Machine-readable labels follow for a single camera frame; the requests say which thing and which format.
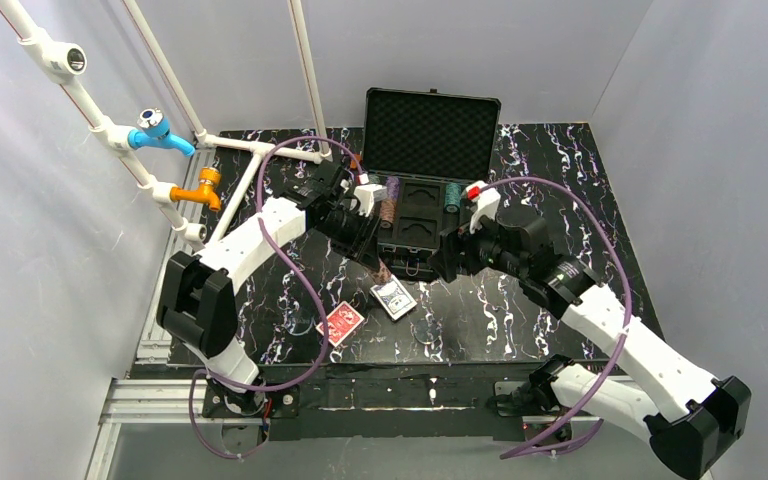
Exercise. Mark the orange poker chip stack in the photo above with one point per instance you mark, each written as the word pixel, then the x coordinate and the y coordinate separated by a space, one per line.
pixel 381 274

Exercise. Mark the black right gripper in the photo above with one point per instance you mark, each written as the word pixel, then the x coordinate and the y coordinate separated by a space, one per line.
pixel 457 250

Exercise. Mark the red playing card deck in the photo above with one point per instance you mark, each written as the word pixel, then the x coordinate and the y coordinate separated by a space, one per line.
pixel 342 321

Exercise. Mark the purple poker chip stack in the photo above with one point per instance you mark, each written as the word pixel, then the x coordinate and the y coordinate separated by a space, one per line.
pixel 389 204

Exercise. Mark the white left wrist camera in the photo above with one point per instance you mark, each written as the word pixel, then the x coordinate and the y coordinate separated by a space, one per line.
pixel 368 194

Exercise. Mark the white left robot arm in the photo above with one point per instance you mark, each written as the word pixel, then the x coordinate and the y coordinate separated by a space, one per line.
pixel 197 303

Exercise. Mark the clear acrylic dealer button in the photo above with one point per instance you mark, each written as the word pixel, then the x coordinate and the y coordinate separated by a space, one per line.
pixel 427 331

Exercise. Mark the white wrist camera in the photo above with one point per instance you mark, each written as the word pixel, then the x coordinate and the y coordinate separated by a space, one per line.
pixel 368 194
pixel 484 200

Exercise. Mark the teal poker chip stack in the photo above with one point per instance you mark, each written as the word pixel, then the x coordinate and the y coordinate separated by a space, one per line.
pixel 452 198

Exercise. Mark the white PVC pipe frame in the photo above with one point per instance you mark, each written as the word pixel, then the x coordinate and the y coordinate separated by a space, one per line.
pixel 196 216

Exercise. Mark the clear round acrylic disc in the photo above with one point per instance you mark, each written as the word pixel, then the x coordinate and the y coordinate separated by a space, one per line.
pixel 299 323

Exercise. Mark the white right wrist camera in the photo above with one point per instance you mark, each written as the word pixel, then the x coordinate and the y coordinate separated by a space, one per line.
pixel 484 200

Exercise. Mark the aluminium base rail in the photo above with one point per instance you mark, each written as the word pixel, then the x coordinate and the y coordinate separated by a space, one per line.
pixel 380 380

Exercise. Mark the blue plastic faucet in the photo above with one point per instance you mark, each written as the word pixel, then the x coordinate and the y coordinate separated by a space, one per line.
pixel 154 131

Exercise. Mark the green poker chip stack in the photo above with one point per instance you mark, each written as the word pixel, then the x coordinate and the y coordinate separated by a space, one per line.
pixel 376 180

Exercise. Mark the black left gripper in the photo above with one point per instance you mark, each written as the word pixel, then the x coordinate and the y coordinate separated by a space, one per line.
pixel 365 234

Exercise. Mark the blue playing card deck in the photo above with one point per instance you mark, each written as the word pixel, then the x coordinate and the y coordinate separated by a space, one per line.
pixel 394 298

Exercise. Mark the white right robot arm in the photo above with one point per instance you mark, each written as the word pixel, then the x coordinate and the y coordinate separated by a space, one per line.
pixel 689 417

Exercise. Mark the black poker set case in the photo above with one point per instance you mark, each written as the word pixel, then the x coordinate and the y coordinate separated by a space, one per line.
pixel 423 142

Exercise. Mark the orange plastic faucet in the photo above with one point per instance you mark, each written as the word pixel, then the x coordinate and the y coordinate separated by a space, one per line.
pixel 204 193

